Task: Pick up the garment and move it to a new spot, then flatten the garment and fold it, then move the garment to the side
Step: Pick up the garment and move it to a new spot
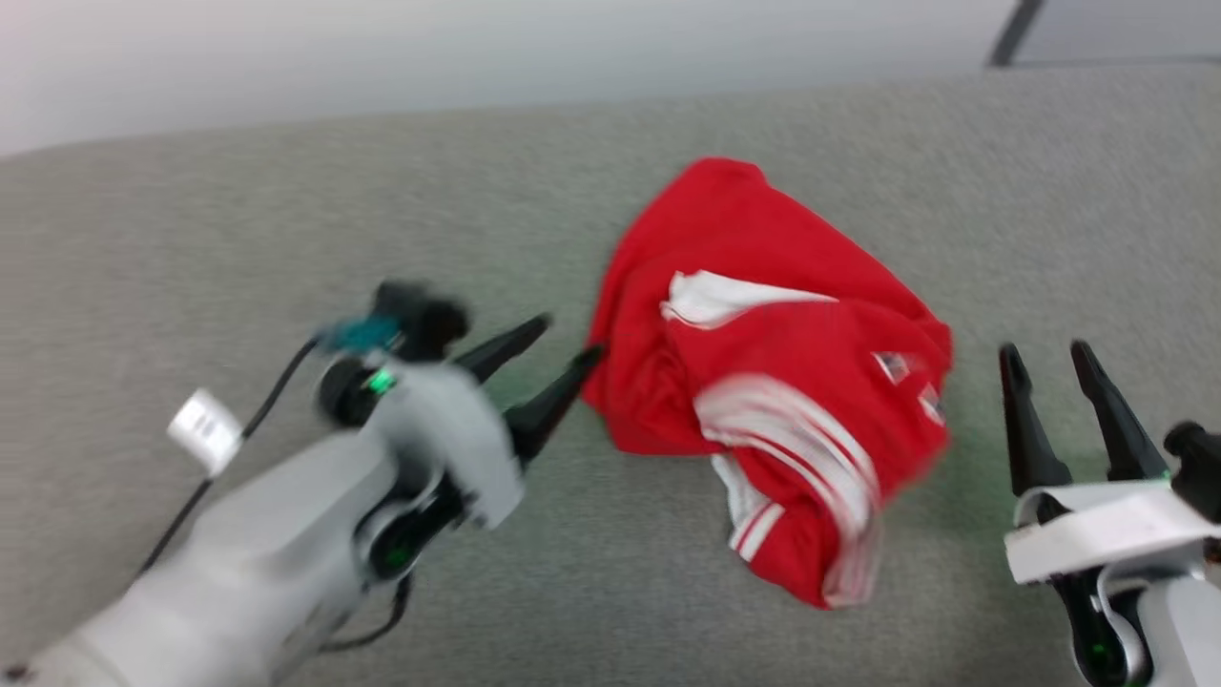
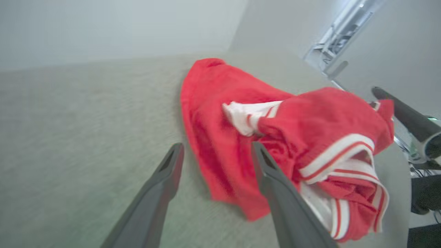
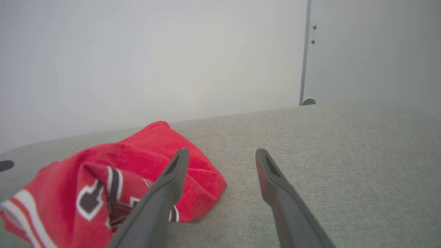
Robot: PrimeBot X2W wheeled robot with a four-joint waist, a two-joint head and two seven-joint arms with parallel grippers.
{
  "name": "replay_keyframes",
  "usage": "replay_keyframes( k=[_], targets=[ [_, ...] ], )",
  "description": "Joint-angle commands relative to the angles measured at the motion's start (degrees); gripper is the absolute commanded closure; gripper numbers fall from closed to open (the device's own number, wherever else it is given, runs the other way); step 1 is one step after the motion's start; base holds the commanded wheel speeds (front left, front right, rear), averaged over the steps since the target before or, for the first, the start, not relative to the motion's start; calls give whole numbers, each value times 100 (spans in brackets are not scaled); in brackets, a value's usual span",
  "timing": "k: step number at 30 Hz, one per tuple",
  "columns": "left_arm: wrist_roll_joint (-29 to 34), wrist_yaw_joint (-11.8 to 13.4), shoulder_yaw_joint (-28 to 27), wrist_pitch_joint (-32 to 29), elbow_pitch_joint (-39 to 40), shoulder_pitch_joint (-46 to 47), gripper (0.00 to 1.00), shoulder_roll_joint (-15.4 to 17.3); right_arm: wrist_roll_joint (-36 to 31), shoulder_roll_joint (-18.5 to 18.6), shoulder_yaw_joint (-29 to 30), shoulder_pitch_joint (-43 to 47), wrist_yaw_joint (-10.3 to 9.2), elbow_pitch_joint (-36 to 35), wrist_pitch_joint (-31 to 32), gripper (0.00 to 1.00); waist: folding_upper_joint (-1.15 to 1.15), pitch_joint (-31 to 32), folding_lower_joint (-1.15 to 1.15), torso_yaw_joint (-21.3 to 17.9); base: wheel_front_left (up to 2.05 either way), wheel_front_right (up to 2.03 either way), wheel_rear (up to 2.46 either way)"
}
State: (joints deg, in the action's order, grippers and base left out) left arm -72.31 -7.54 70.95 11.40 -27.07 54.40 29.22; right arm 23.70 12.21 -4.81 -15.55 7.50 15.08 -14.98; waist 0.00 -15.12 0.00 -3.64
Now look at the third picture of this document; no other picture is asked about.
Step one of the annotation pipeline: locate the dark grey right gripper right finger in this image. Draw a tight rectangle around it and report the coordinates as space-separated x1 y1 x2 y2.
255 148 337 248

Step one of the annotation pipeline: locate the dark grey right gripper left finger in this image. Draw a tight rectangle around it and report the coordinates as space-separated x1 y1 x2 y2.
107 148 190 248

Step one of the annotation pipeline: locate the red garment with white stripes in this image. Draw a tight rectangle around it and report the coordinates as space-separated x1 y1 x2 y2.
0 121 227 248

